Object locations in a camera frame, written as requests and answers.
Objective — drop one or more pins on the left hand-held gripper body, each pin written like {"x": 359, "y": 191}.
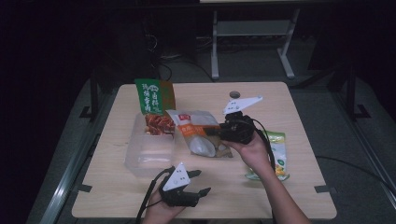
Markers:
{"x": 177, "y": 182}

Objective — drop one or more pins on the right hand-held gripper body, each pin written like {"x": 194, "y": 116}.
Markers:
{"x": 238, "y": 129}

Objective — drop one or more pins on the white and orange food packet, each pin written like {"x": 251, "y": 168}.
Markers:
{"x": 199, "y": 144}

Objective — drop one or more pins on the clear plastic container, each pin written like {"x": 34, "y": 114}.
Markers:
{"x": 149, "y": 155}

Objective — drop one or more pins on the light green food packet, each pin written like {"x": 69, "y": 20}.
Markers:
{"x": 280, "y": 155}

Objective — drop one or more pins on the green and red seasoning packet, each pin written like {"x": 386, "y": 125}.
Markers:
{"x": 152, "y": 96}

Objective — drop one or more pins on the person's right hand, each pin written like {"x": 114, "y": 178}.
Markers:
{"x": 253, "y": 154}

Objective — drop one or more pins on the person's left hand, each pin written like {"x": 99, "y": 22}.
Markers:
{"x": 158, "y": 211}

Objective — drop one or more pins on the dark tape strip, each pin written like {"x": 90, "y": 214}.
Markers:
{"x": 324, "y": 189}
{"x": 84, "y": 188}

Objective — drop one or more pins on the white metal stand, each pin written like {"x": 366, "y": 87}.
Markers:
{"x": 253, "y": 28}

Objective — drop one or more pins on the black metal stand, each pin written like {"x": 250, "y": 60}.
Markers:
{"x": 351, "y": 93}
{"x": 94, "y": 99}

